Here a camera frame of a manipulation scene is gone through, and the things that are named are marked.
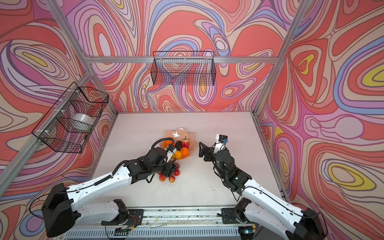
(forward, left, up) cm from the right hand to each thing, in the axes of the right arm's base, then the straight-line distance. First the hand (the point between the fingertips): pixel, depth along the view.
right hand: (207, 146), depth 77 cm
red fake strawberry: (+13, +12, -15) cm, 23 cm away
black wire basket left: (+9, +70, +11) cm, 71 cm away
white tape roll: (+7, +60, +14) cm, 62 cm away
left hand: (-5, +18, -8) cm, 20 cm away
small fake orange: (+6, +13, -15) cm, 21 cm away
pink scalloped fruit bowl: (+20, +17, -16) cm, 31 cm away
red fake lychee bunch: (-10, +20, -17) cm, 28 cm away
